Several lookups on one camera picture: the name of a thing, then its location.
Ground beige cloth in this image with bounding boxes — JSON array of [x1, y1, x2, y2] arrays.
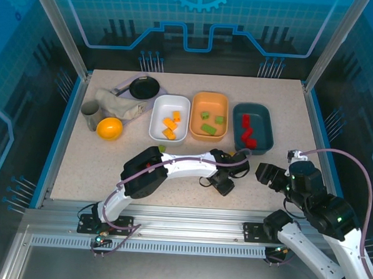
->
[[93, 88, 149, 122]]

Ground aluminium frame post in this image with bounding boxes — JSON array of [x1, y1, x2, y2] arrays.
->
[[301, 0, 372, 96], [25, 0, 96, 82]]

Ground slotted grey cable duct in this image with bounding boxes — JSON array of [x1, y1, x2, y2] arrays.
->
[[30, 235, 268, 259]]

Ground blue aluminium table side rail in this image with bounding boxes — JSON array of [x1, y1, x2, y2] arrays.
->
[[29, 72, 91, 212], [296, 86, 361, 226]]

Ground yellow bowl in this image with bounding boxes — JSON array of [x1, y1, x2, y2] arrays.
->
[[95, 116, 125, 142]]

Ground small connector with green light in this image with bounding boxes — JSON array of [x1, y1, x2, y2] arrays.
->
[[94, 231, 114, 247], [266, 245, 294, 262]]

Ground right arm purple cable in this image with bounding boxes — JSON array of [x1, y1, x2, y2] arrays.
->
[[265, 145, 373, 279]]

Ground black frying pan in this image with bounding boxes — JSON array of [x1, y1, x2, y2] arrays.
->
[[112, 74, 162, 102]]

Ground aluminium mounting rail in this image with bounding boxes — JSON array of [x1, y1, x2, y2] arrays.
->
[[21, 198, 358, 249]]

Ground dark teal rectangular container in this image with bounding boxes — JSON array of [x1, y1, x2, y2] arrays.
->
[[229, 101, 277, 158]]

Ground grey cup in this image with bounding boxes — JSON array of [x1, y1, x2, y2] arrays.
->
[[79, 100, 104, 132]]

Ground orange rectangular container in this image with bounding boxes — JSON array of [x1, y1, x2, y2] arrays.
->
[[188, 91, 230, 143]]

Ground white rectangular container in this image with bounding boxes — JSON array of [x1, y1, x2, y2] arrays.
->
[[147, 93, 192, 148]]

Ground lilac cutting board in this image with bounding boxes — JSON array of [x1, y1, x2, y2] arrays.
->
[[111, 72, 171, 124]]

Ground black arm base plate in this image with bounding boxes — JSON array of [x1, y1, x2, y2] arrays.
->
[[76, 213, 136, 237], [242, 222, 283, 245]]

